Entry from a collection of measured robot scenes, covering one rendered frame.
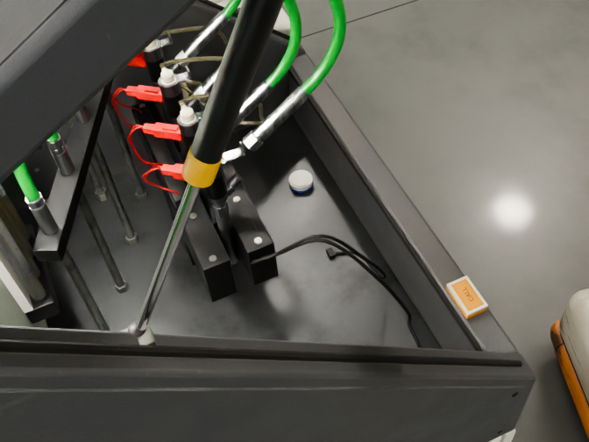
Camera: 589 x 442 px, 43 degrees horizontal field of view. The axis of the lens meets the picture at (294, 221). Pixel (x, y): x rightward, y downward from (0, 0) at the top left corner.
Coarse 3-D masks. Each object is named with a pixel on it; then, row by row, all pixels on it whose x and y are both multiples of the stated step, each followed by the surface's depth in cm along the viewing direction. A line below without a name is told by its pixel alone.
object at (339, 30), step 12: (336, 0) 78; (336, 12) 80; (336, 24) 81; (336, 36) 82; (336, 48) 84; (324, 60) 85; (336, 60) 85; (324, 72) 85; (312, 84) 86; (24, 168) 78; (24, 180) 79; (24, 192) 80; (36, 192) 81; (36, 204) 82
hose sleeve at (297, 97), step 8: (288, 96) 87; (296, 96) 87; (304, 96) 87; (280, 104) 88; (288, 104) 87; (296, 104) 87; (272, 112) 88; (280, 112) 87; (288, 112) 87; (264, 120) 88; (272, 120) 88; (280, 120) 88; (256, 128) 89; (264, 128) 88; (272, 128) 88; (256, 136) 89; (264, 136) 89
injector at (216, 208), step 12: (216, 180) 90; (228, 180) 94; (240, 180) 93; (216, 192) 92; (228, 192) 94; (216, 204) 95; (216, 216) 97; (228, 216) 97; (228, 228) 99; (228, 240) 101; (228, 252) 103
